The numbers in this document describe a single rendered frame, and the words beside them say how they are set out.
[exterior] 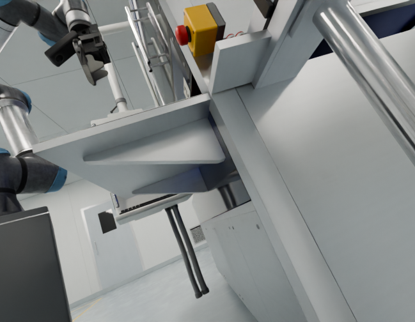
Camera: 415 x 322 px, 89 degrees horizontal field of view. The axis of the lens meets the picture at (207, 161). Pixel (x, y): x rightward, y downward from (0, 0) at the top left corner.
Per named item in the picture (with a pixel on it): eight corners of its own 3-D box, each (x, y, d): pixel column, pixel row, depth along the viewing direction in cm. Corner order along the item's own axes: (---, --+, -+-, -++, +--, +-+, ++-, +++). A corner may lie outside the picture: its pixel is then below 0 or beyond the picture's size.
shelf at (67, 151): (210, 167, 119) (208, 165, 120) (239, 90, 53) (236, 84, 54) (125, 199, 110) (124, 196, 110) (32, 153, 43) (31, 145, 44)
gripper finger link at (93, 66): (106, 73, 60) (98, 48, 62) (85, 78, 59) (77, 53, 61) (110, 80, 63) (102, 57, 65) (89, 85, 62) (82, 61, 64)
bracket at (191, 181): (207, 191, 106) (197, 168, 110) (208, 190, 104) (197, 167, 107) (140, 218, 100) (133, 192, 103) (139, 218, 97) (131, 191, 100)
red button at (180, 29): (194, 46, 50) (188, 34, 51) (195, 32, 46) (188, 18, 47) (179, 50, 49) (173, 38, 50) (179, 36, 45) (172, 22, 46)
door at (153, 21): (176, 97, 106) (140, 14, 121) (169, 14, 65) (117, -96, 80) (174, 98, 106) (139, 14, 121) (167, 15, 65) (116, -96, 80)
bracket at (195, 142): (224, 161, 59) (206, 122, 62) (226, 157, 56) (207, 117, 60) (100, 207, 52) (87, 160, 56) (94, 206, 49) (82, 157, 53)
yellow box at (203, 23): (220, 51, 52) (210, 30, 54) (226, 24, 45) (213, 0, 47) (192, 58, 51) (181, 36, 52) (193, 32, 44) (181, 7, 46)
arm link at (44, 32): (22, 18, 70) (40, -6, 66) (57, 38, 80) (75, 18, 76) (25, 35, 68) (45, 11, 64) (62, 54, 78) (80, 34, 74)
